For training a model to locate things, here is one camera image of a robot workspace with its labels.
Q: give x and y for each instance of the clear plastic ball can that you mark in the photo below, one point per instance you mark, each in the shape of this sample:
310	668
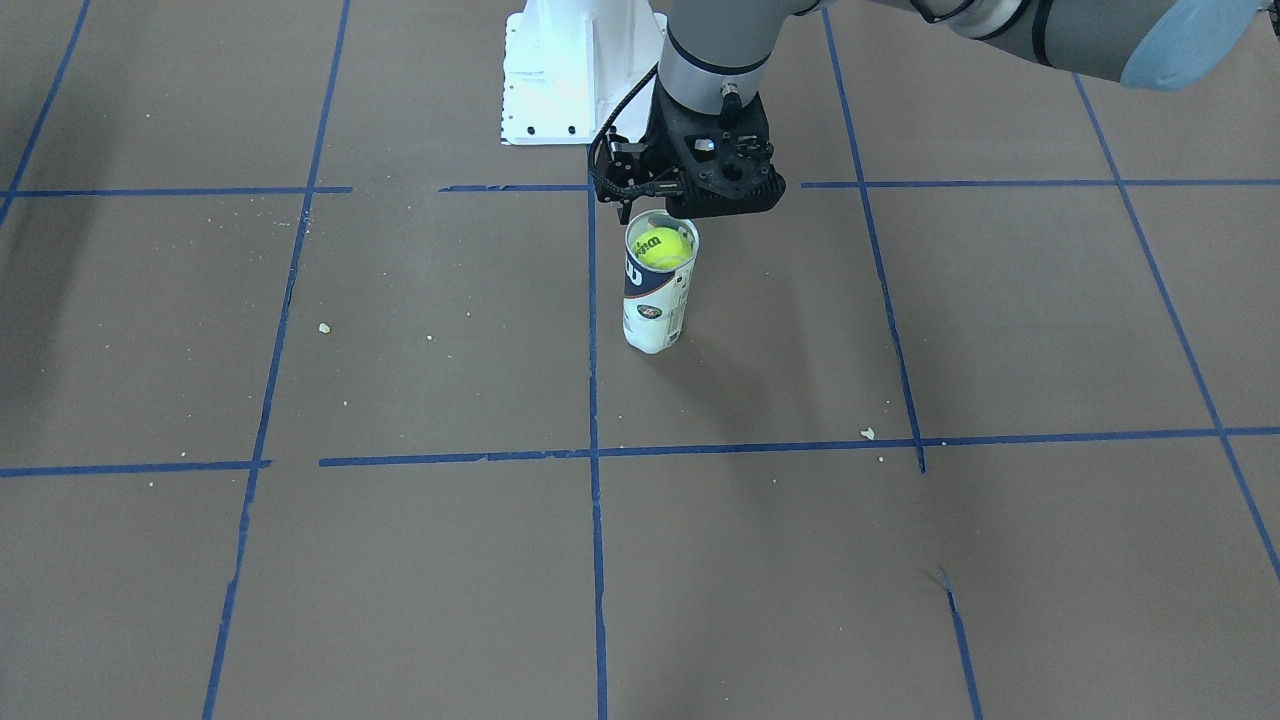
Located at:
654	303

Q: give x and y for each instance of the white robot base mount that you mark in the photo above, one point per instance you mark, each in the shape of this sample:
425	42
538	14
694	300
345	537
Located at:
568	64

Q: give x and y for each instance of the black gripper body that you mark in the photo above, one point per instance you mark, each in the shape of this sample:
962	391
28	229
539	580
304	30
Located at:
664	127

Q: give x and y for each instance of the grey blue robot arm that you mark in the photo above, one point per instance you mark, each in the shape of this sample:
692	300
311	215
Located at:
1160	46

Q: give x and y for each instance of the yellow-green tennis ball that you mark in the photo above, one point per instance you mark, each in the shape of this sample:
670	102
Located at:
662	249

